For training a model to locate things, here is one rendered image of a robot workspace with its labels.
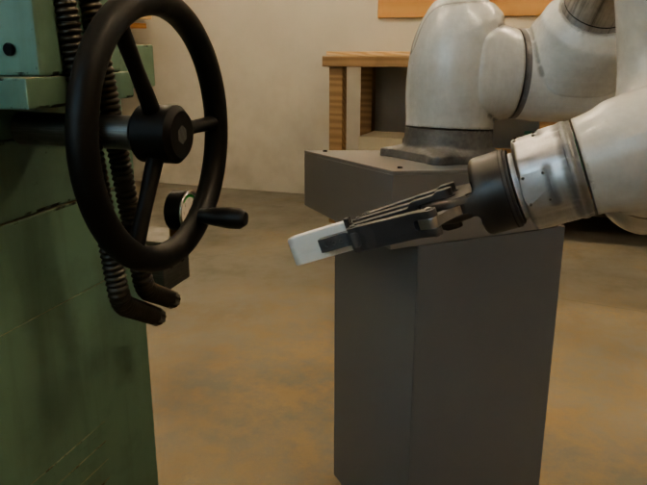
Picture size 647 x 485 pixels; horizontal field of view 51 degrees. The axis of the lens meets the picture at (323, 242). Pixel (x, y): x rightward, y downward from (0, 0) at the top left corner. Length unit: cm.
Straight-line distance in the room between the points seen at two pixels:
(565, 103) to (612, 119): 62
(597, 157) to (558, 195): 4
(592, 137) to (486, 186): 10
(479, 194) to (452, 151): 54
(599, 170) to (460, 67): 59
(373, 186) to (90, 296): 45
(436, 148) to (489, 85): 13
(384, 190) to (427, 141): 17
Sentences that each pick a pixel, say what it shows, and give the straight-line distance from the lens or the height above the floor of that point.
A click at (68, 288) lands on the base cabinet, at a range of 92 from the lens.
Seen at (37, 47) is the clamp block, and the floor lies 90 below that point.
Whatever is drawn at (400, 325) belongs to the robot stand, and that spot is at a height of 45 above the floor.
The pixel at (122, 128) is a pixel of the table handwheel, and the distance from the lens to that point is 74.
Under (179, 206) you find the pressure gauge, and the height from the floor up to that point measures 67.
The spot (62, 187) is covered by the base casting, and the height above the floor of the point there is 73.
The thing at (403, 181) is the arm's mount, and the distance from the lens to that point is 103.
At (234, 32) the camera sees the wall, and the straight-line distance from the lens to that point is 441.
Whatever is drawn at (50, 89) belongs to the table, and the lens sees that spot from 73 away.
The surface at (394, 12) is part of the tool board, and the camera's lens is 403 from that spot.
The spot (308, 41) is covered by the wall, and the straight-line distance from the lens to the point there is 421.
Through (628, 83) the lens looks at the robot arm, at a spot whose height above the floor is 86.
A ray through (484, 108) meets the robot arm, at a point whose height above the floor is 80.
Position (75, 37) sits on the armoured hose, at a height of 91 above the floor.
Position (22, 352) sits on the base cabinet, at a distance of 87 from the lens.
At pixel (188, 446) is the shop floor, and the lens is 169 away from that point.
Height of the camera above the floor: 90
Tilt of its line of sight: 16 degrees down
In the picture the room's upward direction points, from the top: straight up
